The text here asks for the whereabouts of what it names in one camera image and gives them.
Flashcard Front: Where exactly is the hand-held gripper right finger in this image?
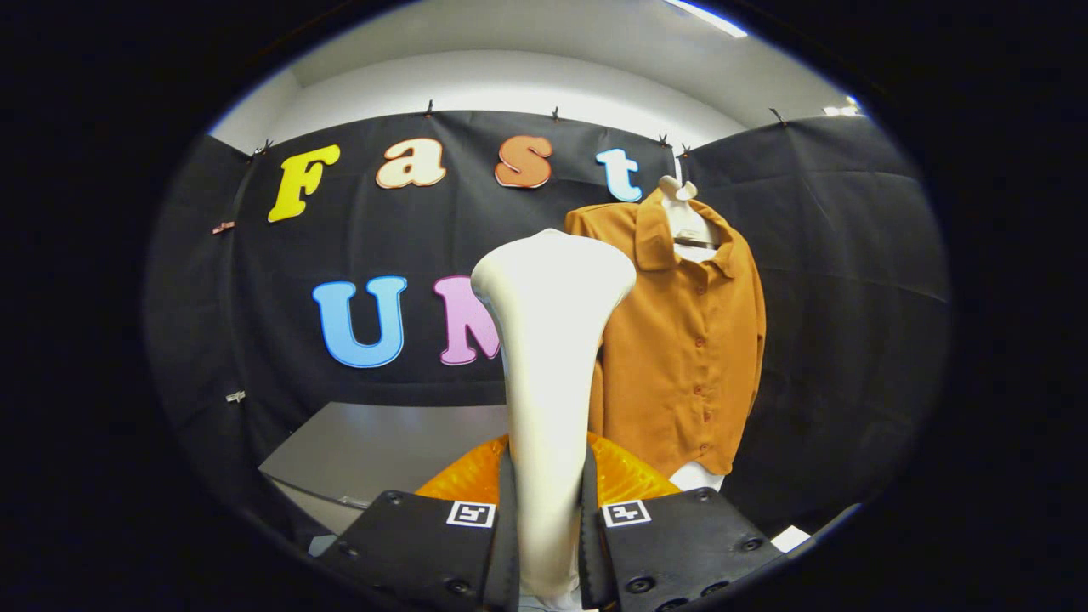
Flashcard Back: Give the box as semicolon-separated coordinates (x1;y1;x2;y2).
580;432;783;612

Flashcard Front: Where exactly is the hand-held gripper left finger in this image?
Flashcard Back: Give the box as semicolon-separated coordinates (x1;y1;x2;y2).
319;433;521;612

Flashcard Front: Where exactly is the orange button shirt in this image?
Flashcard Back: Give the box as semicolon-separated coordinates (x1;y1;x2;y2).
564;189;768;477

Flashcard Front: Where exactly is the white mannequin torso hanger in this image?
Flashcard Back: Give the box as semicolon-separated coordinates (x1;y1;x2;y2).
659;176;728;492

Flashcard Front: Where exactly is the row of black clips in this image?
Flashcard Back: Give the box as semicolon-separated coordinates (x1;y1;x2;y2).
252;99;787;158

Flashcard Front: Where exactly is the long ceiling light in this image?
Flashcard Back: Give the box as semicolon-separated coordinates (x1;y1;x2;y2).
663;0;749;39

